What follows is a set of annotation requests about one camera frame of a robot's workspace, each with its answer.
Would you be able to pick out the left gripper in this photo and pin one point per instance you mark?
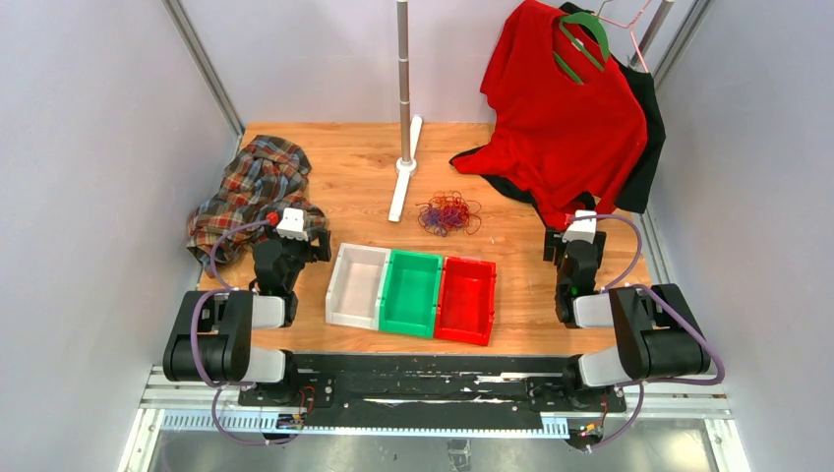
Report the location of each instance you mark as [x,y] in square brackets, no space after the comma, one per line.
[314,253]

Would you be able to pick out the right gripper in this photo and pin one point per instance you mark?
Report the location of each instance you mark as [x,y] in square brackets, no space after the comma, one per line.
[554,246]

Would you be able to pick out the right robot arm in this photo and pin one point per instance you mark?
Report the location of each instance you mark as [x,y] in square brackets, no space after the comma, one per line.
[657,336]

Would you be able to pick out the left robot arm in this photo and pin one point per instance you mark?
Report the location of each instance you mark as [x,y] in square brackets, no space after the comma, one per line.
[212,337]

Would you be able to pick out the plaid shirt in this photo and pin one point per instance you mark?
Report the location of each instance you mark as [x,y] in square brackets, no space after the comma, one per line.
[267,175]

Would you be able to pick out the white plastic bin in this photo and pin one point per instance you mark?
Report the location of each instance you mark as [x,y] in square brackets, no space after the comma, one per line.
[355,290]

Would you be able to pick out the black t-shirt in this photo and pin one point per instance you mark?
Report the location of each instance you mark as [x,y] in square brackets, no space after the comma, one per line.
[645,130]

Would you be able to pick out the red t-shirt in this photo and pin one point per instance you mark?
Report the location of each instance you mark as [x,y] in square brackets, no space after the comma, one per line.
[560,124]

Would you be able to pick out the red plastic bin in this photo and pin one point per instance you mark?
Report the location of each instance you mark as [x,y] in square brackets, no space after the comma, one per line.
[466,304]

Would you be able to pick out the green plastic bin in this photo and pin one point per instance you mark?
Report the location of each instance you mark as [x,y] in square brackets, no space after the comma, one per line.
[410,293]

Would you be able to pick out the clothes rack pole with base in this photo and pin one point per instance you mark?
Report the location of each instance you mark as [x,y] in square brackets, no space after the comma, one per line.
[410,126]

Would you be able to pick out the green hanger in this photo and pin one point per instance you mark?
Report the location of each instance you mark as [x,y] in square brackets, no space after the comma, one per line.
[581,49]

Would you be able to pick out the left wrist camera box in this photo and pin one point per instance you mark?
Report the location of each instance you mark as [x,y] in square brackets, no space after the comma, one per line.
[292,224]

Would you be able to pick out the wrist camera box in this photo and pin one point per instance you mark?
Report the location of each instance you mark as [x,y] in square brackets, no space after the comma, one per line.
[292,224]
[583,227]

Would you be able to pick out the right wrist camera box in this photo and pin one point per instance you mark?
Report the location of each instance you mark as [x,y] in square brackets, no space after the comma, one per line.
[583,227]

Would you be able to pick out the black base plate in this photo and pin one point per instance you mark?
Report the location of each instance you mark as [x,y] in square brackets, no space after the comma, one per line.
[430,392]

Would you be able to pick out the aluminium frame rail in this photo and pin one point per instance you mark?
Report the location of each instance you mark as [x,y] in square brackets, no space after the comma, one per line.
[180,18]

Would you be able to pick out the pink wire hanger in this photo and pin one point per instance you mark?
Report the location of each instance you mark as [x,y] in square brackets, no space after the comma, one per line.
[639,44]

